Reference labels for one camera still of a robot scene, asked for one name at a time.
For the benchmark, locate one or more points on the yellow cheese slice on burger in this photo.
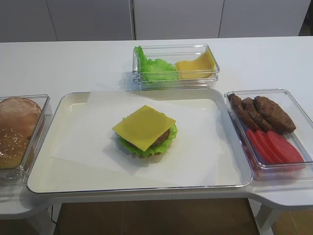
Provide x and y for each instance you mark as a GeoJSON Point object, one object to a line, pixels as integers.
{"type": "Point", "coordinates": [143, 127]}

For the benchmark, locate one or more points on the green lettuce leaves in box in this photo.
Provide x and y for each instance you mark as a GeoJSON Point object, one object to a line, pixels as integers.
{"type": "Point", "coordinates": [154, 70]}

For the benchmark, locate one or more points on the brown patty in burger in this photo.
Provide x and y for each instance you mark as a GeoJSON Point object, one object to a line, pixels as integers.
{"type": "Point", "coordinates": [145, 142]}

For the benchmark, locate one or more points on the brown patty right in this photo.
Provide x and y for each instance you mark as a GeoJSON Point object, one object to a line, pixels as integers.
{"type": "Point", "coordinates": [274, 115]}

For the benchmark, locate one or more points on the red tomato slice left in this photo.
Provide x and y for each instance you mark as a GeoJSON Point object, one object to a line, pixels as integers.
{"type": "Point", "coordinates": [260, 146]}

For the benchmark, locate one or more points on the flat orange bun bottom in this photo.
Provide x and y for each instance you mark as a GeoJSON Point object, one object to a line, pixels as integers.
{"type": "Point", "coordinates": [20, 114]}

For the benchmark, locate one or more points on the white parchment paper sheet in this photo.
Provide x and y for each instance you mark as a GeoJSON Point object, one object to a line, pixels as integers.
{"type": "Point", "coordinates": [194, 154]}

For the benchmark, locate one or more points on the red tomato slice right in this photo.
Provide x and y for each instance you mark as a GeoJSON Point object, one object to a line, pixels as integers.
{"type": "Point", "coordinates": [285, 151]}

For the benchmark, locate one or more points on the brown patty middle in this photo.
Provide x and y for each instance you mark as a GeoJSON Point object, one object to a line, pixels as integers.
{"type": "Point", "coordinates": [248, 105]}

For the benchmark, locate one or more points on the clear box lettuce and cheese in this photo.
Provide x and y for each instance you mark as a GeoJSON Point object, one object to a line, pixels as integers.
{"type": "Point", "coordinates": [172, 54]}

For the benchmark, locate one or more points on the bottom bun of burger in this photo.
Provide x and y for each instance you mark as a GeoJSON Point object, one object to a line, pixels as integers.
{"type": "Point", "coordinates": [151, 151]}

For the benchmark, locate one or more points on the sesame bun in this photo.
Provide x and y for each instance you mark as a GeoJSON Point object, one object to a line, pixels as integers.
{"type": "Point", "coordinates": [12, 148]}

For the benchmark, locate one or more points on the clear box with buns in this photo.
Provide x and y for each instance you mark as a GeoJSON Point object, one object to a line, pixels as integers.
{"type": "Point", "coordinates": [20, 174]}

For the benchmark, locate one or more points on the clear box patties and tomatoes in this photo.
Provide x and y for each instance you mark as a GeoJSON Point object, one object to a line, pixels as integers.
{"type": "Point", "coordinates": [301, 138]}

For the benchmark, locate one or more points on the red tomato slice middle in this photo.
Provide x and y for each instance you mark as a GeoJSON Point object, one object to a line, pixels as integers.
{"type": "Point", "coordinates": [262, 136]}

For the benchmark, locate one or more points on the green lettuce leaf on burger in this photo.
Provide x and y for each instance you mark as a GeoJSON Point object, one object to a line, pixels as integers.
{"type": "Point", "coordinates": [166, 143]}

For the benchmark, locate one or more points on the yellow cheese slices in box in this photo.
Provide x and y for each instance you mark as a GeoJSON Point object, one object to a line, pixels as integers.
{"type": "Point", "coordinates": [202, 67]}

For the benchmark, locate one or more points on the red tomato slice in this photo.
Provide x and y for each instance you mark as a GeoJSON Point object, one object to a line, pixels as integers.
{"type": "Point", "coordinates": [260, 146]}
{"type": "Point", "coordinates": [262, 136]}
{"type": "Point", "coordinates": [285, 151]}

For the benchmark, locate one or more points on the white serving tray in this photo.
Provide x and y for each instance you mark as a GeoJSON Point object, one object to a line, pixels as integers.
{"type": "Point", "coordinates": [53, 175]}

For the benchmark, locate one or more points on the brown patty left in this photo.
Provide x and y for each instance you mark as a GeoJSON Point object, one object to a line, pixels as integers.
{"type": "Point", "coordinates": [236, 105]}

